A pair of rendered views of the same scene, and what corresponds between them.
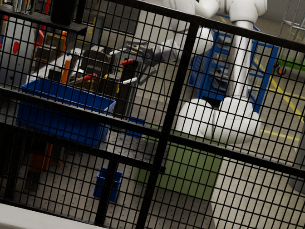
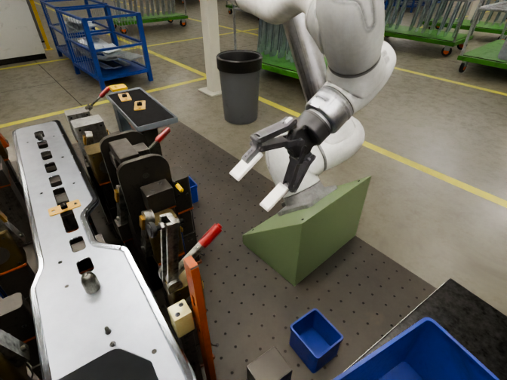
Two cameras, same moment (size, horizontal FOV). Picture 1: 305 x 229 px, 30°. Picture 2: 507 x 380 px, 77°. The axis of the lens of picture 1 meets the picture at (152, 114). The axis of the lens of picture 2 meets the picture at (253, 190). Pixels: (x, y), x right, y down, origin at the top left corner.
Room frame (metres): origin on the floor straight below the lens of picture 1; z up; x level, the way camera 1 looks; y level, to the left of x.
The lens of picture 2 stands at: (1.93, 0.51, 1.60)
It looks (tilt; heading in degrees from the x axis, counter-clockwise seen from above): 37 degrees down; 323
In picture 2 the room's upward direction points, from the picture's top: straight up
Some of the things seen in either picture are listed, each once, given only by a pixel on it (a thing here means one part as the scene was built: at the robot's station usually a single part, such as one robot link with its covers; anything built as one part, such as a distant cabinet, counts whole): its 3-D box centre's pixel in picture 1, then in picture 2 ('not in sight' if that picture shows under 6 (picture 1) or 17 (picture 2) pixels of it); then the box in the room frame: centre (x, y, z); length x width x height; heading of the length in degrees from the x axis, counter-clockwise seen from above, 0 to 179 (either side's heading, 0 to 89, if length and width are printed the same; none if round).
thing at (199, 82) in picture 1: (229, 67); (105, 45); (7.49, -0.83, 0.47); 1.20 x 0.80 x 0.95; 4
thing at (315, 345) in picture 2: (108, 184); (314, 340); (2.20, 0.11, 0.74); 0.11 x 0.10 x 0.09; 178
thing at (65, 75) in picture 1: (56, 116); (204, 341); (2.27, 0.39, 0.95); 0.03 x 0.01 x 0.50; 178
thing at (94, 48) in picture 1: (90, 96); (148, 213); (2.73, 0.32, 0.94); 0.18 x 0.13 x 0.49; 178
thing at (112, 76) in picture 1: (107, 114); (187, 220); (2.69, 0.21, 0.89); 0.09 x 0.08 x 0.38; 88
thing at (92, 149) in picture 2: not in sight; (118, 191); (2.99, 0.34, 0.89); 0.12 x 0.08 x 0.38; 88
